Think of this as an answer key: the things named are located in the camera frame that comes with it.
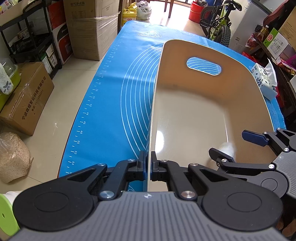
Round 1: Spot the floor cardboard box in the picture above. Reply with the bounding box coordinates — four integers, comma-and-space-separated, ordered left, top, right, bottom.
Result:
1, 62, 54, 136

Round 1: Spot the white refrigerator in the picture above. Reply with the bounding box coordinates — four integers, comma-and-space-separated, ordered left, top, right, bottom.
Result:
229, 0, 283, 54

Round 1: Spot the wooden chair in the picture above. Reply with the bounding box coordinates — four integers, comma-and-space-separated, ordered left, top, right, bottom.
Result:
163, 0, 176, 19

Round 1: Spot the green plastic container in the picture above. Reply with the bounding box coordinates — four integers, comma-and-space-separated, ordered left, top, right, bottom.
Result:
0, 58, 21, 110

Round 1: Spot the yellow oil jug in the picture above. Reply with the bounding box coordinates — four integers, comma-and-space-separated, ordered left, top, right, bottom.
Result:
121, 2, 137, 26

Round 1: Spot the green white product box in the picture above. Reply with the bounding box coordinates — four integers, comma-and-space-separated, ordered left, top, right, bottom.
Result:
263, 28, 288, 59

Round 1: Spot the tissue box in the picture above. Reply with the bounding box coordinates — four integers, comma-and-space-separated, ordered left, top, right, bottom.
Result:
251, 60, 278, 101

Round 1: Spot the blue silicone baking mat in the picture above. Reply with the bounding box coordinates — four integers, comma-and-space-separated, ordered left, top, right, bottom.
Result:
59, 21, 285, 177

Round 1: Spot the green white stool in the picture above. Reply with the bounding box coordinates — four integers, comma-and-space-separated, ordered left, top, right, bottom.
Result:
0, 191, 22, 236

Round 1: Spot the beige plastic storage bin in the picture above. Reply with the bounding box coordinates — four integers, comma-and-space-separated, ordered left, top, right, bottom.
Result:
146, 39, 280, 192

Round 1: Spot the white plastic bag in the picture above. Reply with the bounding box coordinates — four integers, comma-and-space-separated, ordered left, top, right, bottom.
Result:
137, 1, 152, 21

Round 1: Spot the green black bicycle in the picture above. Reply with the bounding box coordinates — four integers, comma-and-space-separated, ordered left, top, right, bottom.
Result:
199, 1, 242, 47

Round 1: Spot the bag of grain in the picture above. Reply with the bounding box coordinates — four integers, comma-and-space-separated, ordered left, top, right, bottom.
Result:
0, 132, 33, 183

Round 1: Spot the red bucket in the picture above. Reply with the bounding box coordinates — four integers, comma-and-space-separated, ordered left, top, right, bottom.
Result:
189, 1, 204, 23

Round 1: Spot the black metal shelf rack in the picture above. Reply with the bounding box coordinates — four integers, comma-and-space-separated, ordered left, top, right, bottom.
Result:
1, 1, 62, 78

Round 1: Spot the large stacked cardboard box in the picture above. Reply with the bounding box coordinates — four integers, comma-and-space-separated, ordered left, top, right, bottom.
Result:
63, 0, 119, 61

